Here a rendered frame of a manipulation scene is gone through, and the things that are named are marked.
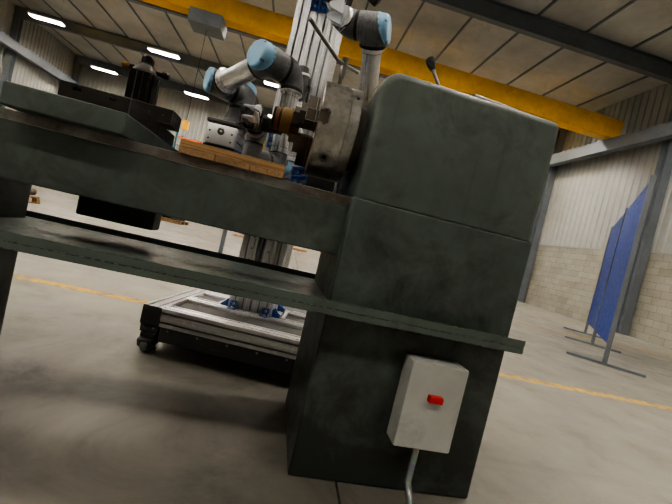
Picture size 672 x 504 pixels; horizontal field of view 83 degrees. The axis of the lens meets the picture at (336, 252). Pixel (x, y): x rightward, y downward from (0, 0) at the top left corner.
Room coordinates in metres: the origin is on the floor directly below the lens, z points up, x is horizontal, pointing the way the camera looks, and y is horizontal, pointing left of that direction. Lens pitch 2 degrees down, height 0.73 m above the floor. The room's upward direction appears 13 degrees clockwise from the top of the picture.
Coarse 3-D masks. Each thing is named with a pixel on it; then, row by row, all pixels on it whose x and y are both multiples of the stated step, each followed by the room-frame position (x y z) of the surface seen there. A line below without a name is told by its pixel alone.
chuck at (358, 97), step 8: (360, 96) 1.21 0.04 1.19; (352, 104) 1.18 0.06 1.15; (360, 104) 1.19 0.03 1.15; (352, 112) 1.18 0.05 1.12; (360, 112) 1.18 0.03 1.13; (352, 120) 1.17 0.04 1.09; (352, 128) 1.17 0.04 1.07; (352, 136) 1.18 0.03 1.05; (344, 144) 1.18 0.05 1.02; (352, 144) 1.18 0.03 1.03; (344, 152) 1.19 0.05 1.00; (344, 160) 1.21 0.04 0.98; (336, 168) 1.24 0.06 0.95; (344, 168) 1.23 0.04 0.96; (336, 176) 1.27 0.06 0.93
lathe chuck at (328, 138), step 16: (336, 96) 1.18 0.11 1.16; (352, 96) 1.20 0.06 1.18; (336, 112) 1.16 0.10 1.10; (320, 128) 1.16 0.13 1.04; (336, 128) 1.17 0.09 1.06; (320, 144) 1.18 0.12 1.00; (336, 144) 1.18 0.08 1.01; (320, 160) 1.22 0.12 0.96; (336, 160) 1.21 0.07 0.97; (320, 176) 1.30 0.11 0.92
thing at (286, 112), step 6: (276, 108) 1.26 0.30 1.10; (282, 108) 1.28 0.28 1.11; (288, 108) 1.27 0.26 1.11; (294, 108) 1.27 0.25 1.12; (276, 114) 1.25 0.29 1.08; (282, 114) 1.25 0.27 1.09; (288, 114) 1.26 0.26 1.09; (276, 120) 1.26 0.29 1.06; (282, 120) 1.25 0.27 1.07; (288, 120) 1.26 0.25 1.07; (276, 126) 1.27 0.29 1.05; (282, 126) 1.26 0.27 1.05; (288, 126) 1.26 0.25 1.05; (294, 126) 1.27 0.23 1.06; (282, 132) 1.29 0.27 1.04; (288, 132) 1.28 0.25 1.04; (294, 132) 1.30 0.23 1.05
